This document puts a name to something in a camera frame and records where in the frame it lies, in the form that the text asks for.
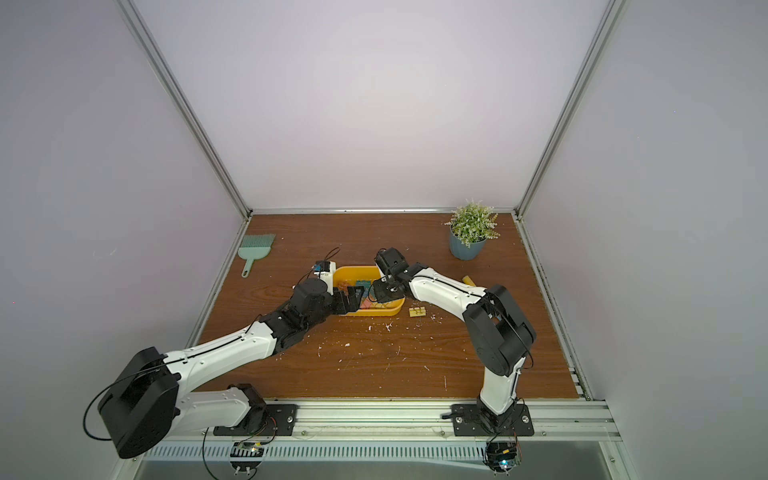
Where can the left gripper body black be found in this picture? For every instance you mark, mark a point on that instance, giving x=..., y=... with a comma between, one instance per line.
x=326, y=308

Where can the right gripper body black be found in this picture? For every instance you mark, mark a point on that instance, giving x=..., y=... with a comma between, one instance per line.
x=384, y=289

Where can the yellow plastic storage box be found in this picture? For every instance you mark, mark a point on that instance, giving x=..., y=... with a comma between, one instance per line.
x=364, y=276

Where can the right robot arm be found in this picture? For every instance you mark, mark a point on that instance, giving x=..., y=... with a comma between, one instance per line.
x=500, y=333

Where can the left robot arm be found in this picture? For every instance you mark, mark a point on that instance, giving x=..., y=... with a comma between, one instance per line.
x=158, y=394

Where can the green plastic dustpan brush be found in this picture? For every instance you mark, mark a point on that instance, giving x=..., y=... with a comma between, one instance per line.
x=254, y=248

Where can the potted green plant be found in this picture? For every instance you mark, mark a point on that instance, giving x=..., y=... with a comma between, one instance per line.
x=470, y=227

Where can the left controller board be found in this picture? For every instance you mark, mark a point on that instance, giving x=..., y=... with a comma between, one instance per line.
x=246, y=457

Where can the controller board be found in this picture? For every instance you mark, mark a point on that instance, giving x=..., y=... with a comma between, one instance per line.
x=246, y=457
x=502, y=457

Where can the right controller board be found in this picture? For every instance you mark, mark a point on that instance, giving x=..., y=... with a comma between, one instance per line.
x=502, y=457

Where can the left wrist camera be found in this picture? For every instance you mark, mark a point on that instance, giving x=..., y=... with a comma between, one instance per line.
x=325, y=270

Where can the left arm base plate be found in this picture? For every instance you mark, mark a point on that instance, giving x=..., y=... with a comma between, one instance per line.
x=272, y=420

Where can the aluminium front rail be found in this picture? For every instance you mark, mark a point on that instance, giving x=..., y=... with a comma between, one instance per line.
x=430, y=420

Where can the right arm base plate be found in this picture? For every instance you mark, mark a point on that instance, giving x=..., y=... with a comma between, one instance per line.
x=474, y=420

